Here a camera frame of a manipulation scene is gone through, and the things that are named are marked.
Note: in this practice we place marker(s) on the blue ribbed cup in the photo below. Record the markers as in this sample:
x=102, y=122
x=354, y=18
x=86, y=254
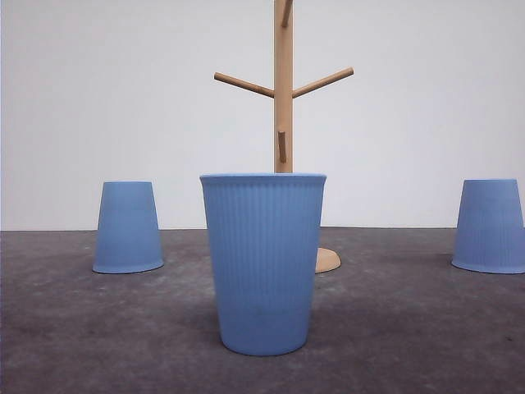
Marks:
x=490, y=236
x=264, y=231
x=128, y=235

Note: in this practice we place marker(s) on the wooden mug tree stand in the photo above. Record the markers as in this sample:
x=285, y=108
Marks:
x=284, y=95

